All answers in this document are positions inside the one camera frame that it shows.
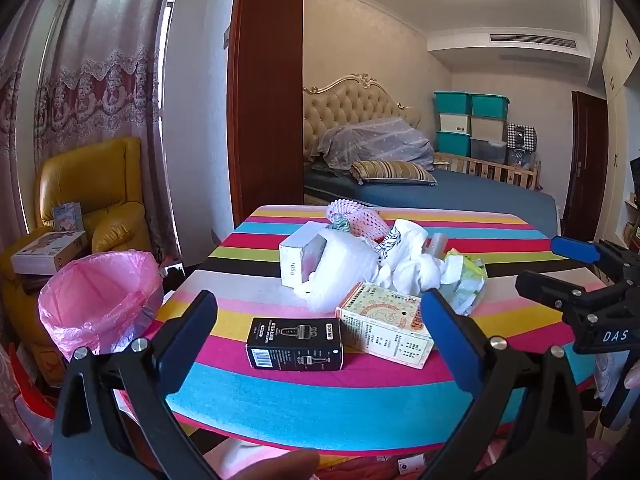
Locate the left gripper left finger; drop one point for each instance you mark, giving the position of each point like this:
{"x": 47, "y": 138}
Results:
{"x": 90, "y": 439}

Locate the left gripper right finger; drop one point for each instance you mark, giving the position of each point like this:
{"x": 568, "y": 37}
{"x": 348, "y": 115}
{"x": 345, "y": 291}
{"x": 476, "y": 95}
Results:
{"x": 548, "y": 438}

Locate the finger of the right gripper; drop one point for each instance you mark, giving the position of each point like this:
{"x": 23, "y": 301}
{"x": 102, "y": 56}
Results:
{"x": 561, "y": 296}
{"x": 577, "y": 250}

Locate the white paper bag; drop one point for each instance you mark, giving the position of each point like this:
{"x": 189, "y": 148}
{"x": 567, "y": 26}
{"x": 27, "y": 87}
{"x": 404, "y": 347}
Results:
{"x": 404, "y": 266}

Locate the pink foam fruit net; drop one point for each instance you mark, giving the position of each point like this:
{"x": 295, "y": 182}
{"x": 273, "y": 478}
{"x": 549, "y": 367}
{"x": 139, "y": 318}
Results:
{"x": 364, "y": 221}

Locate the pink bag trash bin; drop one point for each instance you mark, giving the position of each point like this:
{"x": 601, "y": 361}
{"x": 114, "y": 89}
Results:
{"x": 101, "y": 302}

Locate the left hand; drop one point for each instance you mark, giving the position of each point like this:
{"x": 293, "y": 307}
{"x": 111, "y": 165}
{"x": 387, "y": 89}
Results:
{"x": 296, "y": 465}

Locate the dark brown closet door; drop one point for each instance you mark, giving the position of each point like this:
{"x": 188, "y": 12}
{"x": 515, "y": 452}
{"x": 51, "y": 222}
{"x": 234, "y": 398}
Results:
{"x": 586, "y": 188}

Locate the green white crumpled wrapper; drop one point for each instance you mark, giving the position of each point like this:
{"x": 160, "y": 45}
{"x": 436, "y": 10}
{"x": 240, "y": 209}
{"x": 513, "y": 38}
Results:
{"x": 462, "y": 282}

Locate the black white checkered bag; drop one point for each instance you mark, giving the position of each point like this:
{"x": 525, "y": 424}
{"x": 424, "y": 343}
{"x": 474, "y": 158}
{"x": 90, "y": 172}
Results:
{"x": 521, "y": 137}

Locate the grey storage bin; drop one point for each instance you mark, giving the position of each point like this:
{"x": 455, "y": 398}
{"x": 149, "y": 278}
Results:
{"x": 488, "y": 150}

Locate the beige cardboard box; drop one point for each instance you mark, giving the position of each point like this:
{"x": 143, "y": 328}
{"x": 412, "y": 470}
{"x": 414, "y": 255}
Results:
{"x": 489, "y": 129}

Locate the lower teal storage bin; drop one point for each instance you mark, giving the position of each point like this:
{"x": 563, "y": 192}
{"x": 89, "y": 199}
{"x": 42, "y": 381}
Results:
{"x": 454, "y": 143}

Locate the teal storage bin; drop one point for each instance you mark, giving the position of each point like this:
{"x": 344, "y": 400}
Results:
{"x": 490, "y": 106}
{"x": 454, "y": 143}
{"x": 453, "y": 102}

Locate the orange white medicine box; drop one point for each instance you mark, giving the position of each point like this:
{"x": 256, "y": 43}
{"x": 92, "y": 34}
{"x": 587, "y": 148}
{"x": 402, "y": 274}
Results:
{"x": 385, "y": 324}

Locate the teal storage bin right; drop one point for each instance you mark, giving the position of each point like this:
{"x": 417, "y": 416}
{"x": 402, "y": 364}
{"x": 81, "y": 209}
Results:
{"x": 490, "y": 106}

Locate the large white book box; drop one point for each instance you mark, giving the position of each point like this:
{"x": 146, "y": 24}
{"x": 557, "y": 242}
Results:
{"x": 49, "y": 253}

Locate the white storage box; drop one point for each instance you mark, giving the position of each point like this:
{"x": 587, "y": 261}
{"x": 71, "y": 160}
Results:
{"x": 460, "y": 123}

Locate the striped colourful table cover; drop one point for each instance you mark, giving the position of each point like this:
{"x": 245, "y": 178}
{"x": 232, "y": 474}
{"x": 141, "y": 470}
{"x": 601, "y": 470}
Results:
{"x": 273, "y": 372}

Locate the teal storage bin left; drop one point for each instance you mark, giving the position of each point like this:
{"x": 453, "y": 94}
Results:
{"x": 453, "y": 102}

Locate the black product box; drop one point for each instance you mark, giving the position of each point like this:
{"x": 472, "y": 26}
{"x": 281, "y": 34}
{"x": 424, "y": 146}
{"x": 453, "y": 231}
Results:
{"x": 295, "y": 344}

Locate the small blue picture book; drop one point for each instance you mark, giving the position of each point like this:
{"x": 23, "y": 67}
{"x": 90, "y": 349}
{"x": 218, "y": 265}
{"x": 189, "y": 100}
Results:
{"x": 68, "y": 218}

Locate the striped gold pillow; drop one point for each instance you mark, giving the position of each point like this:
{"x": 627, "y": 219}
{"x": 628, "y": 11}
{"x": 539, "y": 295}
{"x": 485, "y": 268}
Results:
{"x": 380, "y": 171}

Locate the grey dotted quilt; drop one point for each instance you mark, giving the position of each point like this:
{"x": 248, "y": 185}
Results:
{"x": 391, "y": 139}

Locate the clear plastic bag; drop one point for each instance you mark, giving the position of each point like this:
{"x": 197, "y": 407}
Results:
{"x": 345, "y": 262}

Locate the yellow leather armchair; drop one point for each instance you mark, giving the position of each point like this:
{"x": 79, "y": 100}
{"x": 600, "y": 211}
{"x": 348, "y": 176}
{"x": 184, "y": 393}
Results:
{"x": 105, "y": 180}

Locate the white open carton box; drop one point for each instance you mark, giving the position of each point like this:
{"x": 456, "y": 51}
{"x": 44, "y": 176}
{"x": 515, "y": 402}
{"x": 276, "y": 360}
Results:
{"x": 300, "y": 253}

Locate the blue sheet bed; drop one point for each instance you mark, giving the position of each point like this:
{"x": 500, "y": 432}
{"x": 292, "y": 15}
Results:
{"x": 451, "y": 191}

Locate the beige tufted headboard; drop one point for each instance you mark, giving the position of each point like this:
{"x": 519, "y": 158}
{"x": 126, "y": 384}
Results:
{"x": 350, "y": 99}

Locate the pink lace curtain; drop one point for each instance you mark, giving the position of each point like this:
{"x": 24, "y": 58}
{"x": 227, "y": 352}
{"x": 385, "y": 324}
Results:
{"x": 76, "y": 73}

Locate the dark red wooden door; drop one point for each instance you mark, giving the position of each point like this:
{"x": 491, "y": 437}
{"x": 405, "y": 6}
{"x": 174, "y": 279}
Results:
{"x": 265, "y": 104}

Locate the wooden crib rail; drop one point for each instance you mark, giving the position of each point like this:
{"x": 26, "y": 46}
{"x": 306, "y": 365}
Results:
{"x": 513, "y": 175}

